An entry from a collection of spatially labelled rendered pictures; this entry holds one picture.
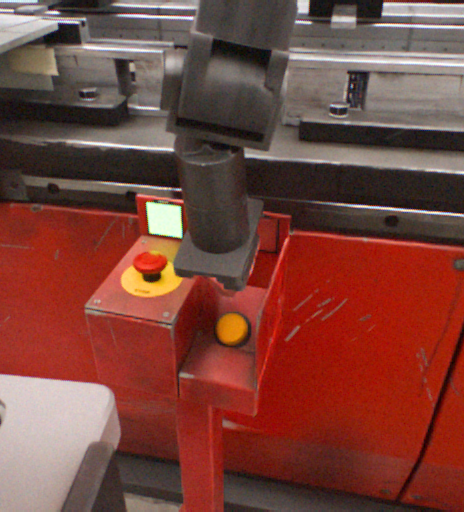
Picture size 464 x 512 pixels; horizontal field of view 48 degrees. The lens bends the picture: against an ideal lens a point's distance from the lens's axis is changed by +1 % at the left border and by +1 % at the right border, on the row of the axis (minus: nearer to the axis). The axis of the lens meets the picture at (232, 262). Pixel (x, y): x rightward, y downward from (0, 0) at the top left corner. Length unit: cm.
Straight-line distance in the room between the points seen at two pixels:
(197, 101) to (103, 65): 48
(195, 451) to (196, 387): 21
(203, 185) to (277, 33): 13
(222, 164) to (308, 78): 39
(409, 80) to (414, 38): 26
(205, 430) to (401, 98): 53
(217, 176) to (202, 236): 7
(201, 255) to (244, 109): 16
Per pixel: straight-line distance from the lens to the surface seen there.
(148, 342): 59
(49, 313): 98
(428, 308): 81
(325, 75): 77
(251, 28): 36
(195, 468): 84
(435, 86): 79
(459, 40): 104
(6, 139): 82
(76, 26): 86
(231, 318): 63
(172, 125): 40
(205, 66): 36
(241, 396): 60
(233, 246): 47
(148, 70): 82
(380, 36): 103
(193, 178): 42
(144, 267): 59
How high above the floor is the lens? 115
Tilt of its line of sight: 35 degrees down
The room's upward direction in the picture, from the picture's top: straight up
